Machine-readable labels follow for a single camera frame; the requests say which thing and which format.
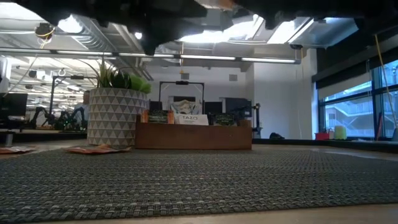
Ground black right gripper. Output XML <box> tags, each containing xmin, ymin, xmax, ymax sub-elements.
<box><xmin>233</xmin><ymin>0</ymin><xmax>315</xmax><ymax>30</ymax></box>

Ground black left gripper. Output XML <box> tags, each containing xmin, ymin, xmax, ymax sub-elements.
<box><xmin>93</xmin><ymin>0</ymin><xmax>208</xmax><ymax>56</ymax></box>

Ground dark purple foil tea packet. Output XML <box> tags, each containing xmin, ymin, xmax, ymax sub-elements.
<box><xmin>213</xmin><ymin>113</ymin><xmax>238</xmax><ymax>126</ymax></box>

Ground long linear ceiling light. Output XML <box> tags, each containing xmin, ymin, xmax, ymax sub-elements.
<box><xmin>0</xmin><ymin>46</ymin><xmax>302</xmax><ymax>65</ymax></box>

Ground small black monitor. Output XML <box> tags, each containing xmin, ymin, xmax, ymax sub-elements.
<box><xmin>203</xmin><ymin>101</ymin><xmax>223</xmax><ymax>115</ymax></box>
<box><xmin>148</xmin><ymin>100</ymin><xmax>164</xmax><ymax>112</ymax></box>

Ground light cloth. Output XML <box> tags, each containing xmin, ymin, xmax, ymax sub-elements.
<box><xmin>169</xmin><ymin>99</ymin><xmax>202</xmax><ymax>115</ymax></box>

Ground succulent in patterned white pot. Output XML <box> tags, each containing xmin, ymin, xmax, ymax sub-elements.
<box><xmin>81</xmin><ymin>57</ymin><xmax>152</xmax><ymax>147</ymax></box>

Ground wooden three-compartment tray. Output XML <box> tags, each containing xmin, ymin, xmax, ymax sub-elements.
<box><xmin>134</xmin><ymin>114</ymin><xmax>253</xmax><ymax>151</ymax></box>

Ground wide black monitor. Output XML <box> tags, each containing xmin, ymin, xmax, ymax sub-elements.
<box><xmin>224</xmin><ymin>97</ymin><xmax>253</xmax><ymax>116</ymax></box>

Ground black ceiling device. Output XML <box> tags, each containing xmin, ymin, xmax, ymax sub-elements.
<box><xmin>34</xmin><ymin>22</ymin><xmax>57</xmax><ymax>40</ymax></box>

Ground background robot arms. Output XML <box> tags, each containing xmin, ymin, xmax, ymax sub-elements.
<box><xmin>29</xmin><ymin>105</ymin><xmax>88</xmax><ymax>131</ymax></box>

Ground large glass window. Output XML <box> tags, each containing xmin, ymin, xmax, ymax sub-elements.
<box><xmin>318</xmin><ymin>58</ymin><xmax>398</xmax><ymax>139</ymax></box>

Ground green container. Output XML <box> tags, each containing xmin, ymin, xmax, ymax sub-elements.
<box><xmin>333</xmin><ymin>125</ymin><xmax>348</xmax><ymax>141</ymax></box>

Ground large black monitor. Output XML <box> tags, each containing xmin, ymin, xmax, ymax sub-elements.
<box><xmin>0</xmin><ymin>92</ymin><xmax>29</xmax><ymax>118</ymax></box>

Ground grey woven placemat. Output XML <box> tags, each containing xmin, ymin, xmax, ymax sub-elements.
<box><xmin>0</xmin><ymin>148</ymin><xmax>398</xmax><ymax>223</ymax></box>

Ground black background station frame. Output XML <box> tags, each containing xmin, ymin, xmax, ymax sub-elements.
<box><xmin>158</xmin><ymin>80</ymin><xmax>206</xmax><ymax>116</ymax></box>

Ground black camera stand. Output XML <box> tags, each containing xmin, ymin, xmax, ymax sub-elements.
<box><xmin>252</xmin><ymin>103</ymin><xmax>262</xmax><ymax>138</ymax></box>

